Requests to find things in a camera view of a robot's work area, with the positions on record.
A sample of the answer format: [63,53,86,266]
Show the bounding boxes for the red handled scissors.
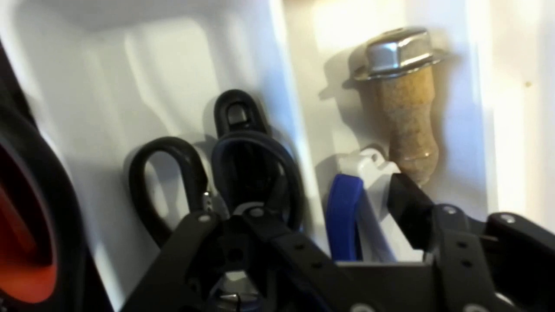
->
[0,39,115,312]

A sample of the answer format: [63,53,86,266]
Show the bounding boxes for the white plastic cutlery tray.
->
[0,0,555,312]

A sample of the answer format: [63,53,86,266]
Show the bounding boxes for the cork bottle stopper metal cap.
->
[342,25,452,187]

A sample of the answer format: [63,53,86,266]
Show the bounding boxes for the black handled scissors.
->
[127,86,308,249]

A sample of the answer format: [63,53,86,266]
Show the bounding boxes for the blue white plastic tool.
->
[323,145,403,263]

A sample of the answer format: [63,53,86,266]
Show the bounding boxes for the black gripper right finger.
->
[387,171,555,312]

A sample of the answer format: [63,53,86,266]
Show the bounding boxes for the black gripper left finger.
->
[120,206,351,312]

